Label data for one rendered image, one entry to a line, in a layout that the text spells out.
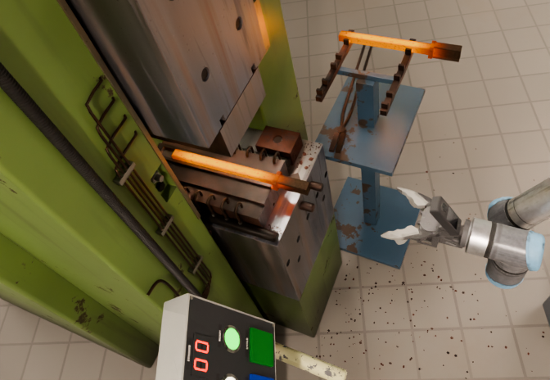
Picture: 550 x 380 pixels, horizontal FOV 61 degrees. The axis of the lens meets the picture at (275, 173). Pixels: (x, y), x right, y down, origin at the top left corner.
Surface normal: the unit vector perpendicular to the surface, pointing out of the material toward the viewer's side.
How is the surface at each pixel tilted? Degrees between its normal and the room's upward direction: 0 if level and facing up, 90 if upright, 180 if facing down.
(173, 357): 30
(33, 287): 90
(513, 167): 0
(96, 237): 90
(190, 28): 90
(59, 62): 90
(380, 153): 0
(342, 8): 0
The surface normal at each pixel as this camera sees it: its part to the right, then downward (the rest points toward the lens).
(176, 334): -0.65, -0.43
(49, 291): 0.90, 0.23
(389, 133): -0.18, -0.56
